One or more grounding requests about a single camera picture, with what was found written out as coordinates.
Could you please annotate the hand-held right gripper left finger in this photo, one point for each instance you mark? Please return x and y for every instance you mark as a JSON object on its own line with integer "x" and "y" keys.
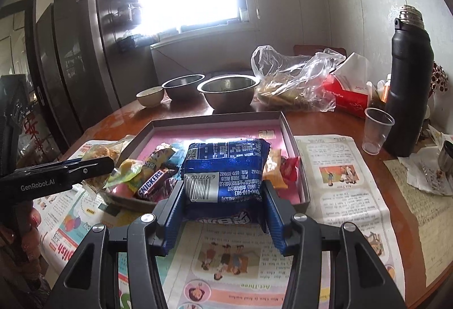
{"x": 173, "y": 224}

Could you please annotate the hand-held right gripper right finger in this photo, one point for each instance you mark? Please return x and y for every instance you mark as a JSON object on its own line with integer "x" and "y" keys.
{"x": 278, "y": 224}

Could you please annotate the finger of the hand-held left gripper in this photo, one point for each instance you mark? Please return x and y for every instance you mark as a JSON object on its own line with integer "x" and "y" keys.
{"x": 88, "y": 169}
{"x": 67, "y": 164}

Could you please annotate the crispy rice cake clear packet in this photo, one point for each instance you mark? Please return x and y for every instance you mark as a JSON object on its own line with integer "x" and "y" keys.
{"x": 101, "y": 153}

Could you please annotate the green yellow snack packet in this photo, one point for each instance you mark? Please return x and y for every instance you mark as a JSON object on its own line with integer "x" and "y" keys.
{"x": 127, "y": 171}

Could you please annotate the brown chocolate bar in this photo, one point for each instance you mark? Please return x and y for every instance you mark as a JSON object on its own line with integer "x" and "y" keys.
{"x": 154, "y": 185}

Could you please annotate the orange snack packet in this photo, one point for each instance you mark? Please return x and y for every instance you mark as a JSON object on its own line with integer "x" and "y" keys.
{"x": 274, "y": 171}

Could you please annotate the red snack packet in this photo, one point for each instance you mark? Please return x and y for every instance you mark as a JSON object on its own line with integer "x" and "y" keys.
{"x": 291, "y": 169}

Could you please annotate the grey cardboard box tray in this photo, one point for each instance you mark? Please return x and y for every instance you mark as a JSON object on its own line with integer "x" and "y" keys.
{"x": 300, "y": 167}

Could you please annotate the golden yellow snack bar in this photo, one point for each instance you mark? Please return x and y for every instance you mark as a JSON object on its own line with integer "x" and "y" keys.
{"x": 159, "y": 157}

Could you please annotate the blue biscuit packet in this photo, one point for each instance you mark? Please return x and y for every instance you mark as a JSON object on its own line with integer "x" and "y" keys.
{"x": 219, "y": 171}

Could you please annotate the person's left forearm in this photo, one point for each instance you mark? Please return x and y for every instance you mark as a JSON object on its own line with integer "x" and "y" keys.
{"x": 21, "y": 284}

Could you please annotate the person's left hand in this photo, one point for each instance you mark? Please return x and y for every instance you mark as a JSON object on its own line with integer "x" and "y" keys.
{"x": 32, "y": 224}

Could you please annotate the red paper window decoration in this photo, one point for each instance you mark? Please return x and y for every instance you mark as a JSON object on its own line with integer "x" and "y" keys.
{"x": 33, "y": 134}

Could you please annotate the colourful printed newspaper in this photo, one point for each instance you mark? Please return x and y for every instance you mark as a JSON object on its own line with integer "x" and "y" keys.
{"x": 346, "y": 195}

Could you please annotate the small ceramic bowl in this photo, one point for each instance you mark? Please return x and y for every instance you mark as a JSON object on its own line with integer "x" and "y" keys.
{"x": 150, "y": 96}

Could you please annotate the dark refrigerator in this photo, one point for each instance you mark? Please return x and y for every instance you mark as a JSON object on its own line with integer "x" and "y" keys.
{"x": 81, "y": 54}

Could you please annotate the small steel bowl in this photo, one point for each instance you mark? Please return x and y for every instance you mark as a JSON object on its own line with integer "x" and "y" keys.
{"x": 182, "y": 88}

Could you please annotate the clear plastic cup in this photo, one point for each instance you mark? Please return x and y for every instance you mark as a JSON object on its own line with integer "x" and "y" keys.
{"x": 377, "y": 135}

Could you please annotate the clear plastic food bag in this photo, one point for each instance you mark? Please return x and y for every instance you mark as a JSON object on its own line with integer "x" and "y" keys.
{"x": 293, "y": 86}

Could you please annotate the large steel bowl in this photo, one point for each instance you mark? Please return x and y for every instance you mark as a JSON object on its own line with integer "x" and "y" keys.
{"x": 226, "y": 95}

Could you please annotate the red tissue pack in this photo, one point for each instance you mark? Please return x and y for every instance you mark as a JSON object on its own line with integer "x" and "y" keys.
{"x": 346, "y": 96}

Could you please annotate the crumpled white paper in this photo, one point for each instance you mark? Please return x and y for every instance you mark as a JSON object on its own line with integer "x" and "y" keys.
{"x": 417, "y": 181}

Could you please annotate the handwritten paper sheet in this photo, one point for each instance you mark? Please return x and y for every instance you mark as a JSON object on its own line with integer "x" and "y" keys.
{"x": 435, "y": 241}

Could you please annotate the white window ledge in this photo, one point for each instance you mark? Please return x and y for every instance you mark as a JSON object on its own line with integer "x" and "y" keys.
{"x": 198, "y": 54}

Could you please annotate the silver pill blister pack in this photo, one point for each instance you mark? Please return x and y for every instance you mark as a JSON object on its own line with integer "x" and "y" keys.
{"x": 433, "y": 173}

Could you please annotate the small orange medicine bottle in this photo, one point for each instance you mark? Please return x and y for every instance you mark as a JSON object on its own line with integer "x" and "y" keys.
{"x": 385, "y": 91}

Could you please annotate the wooden chair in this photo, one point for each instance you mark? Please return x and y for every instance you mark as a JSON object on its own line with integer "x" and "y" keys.
{"x": 308, "y": 50}

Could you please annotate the small steel cup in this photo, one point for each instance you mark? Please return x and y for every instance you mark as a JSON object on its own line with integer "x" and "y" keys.
{"x": 446, "y": 157}

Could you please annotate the black thermos flask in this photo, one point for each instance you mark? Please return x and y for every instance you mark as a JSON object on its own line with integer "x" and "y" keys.
{"x": 408, "y": 89}

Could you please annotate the brown white flower decoration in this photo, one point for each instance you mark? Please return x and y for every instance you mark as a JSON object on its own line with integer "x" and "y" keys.
{"x": 440, "y": 79}

